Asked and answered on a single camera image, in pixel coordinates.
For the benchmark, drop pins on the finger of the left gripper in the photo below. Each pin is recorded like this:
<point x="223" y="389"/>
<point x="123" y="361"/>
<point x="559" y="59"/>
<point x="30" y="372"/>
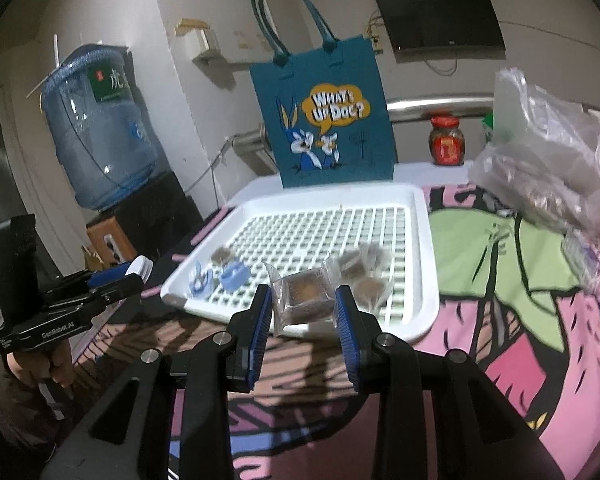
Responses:
<point x="101" y="278"/>
<point x="127" y="286"/>

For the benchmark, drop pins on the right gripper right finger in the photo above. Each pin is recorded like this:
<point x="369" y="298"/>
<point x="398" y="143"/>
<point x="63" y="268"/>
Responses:
<point x="439" y="417"/>

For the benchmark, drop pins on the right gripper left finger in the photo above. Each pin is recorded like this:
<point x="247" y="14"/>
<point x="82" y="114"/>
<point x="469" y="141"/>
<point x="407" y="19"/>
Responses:
<point x="127" y="435"/>

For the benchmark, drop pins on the blue hair claw clip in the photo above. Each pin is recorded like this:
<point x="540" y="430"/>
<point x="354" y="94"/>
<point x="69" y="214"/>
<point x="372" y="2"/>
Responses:
<point x="201" y="281"/>

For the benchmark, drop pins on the brown snack cube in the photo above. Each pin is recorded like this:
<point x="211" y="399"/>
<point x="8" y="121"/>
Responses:
<point x="350" y="266"/>
<point x="374" y="257"/>
<point x="222" y="256"/>
<point x="371" y="293"/>
<point x="303" y="297"/>

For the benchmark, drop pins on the blue flower hair clip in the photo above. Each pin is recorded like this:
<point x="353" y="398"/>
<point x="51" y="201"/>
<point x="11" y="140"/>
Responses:
<point x="235" y="275"/>

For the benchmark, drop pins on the person's left hand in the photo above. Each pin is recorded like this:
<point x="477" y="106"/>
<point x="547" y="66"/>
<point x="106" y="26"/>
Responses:
<point x="32" y="368"/>

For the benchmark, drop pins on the orange wooden speaker box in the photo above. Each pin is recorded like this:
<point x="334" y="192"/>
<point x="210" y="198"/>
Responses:
<point x="110" y="242"/>

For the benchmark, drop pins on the black cabinet under bottle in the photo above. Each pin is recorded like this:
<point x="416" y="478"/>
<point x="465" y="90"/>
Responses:
<point x="156" y="217"/>

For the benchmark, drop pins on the cartoon printed bed blanket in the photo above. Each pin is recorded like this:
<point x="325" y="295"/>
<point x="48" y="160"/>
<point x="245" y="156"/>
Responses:
<point x="507" y="298"/>

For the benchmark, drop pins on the blue water dispenser bottle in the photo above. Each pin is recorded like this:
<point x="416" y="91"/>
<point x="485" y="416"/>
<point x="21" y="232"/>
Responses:
<point x="98" y="131"/>

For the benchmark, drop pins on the white perforated plastic tray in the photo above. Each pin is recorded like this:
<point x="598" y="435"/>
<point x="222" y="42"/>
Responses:
<point x="299" y="229"/>

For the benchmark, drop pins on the teal Bugs Bunny felt bag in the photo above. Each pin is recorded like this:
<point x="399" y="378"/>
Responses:
<point x="324" y="110"/>

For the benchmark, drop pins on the red lidded sauce jar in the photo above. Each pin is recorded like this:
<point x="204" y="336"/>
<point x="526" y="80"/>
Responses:
<point x="446" y="141"/>

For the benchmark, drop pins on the clear plastic bag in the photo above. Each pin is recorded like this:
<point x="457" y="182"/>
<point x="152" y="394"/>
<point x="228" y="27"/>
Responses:
<point x="543" y="159"/>

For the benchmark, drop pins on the green white carton box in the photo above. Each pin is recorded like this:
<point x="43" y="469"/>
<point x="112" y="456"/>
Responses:
<point x="487" y="127"/>

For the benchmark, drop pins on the black wall television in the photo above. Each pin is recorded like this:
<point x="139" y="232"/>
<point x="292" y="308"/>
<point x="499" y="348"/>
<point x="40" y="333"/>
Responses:
<point x="428" y="26"/>

